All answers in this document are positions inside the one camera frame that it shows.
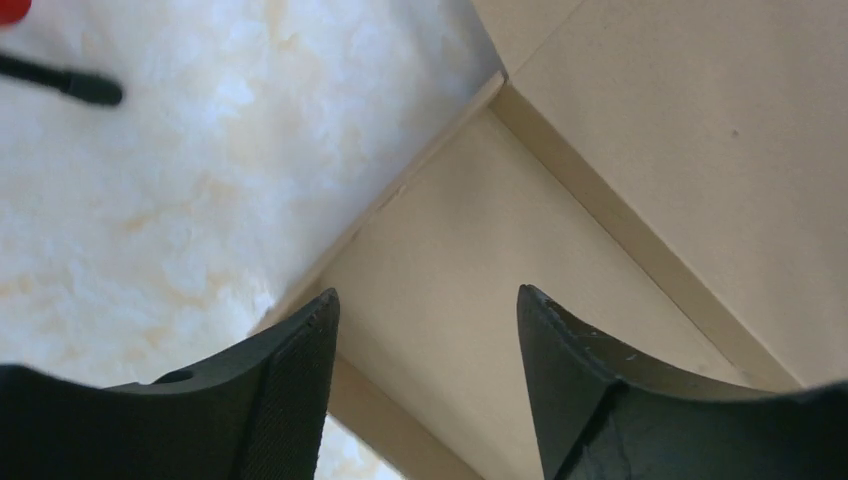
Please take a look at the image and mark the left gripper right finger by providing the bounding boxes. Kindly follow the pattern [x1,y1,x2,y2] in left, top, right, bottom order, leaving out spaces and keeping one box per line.
[517,285,847,479]

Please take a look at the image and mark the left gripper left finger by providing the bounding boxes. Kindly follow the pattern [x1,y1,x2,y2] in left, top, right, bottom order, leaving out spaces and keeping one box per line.
[1,289,340,479]

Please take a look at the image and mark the cardboard box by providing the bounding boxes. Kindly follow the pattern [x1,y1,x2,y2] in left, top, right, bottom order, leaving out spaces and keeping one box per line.
[285,1,847,479]

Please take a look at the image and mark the red round toy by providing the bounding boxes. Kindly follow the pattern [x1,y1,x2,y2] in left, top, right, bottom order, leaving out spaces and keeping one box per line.
[0,0,32,27]

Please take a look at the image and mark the black camera tripod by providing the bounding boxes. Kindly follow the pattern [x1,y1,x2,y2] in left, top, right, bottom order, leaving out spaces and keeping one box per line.
[1,52,124,107]

